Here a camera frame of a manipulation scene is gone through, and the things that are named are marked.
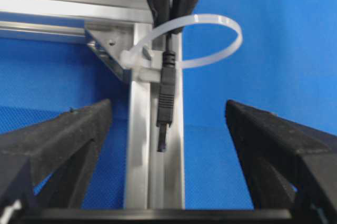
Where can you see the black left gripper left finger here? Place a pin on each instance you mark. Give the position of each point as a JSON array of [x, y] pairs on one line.
[[50, 164]]

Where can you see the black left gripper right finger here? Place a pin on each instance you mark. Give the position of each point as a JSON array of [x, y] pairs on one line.
[[286, 165]]

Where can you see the translucent white zip tie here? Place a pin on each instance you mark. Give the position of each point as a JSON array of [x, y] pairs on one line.
[[131, 58]]

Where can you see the aluminium extrusion frame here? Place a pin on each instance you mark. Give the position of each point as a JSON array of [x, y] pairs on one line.
[[154, 176]]

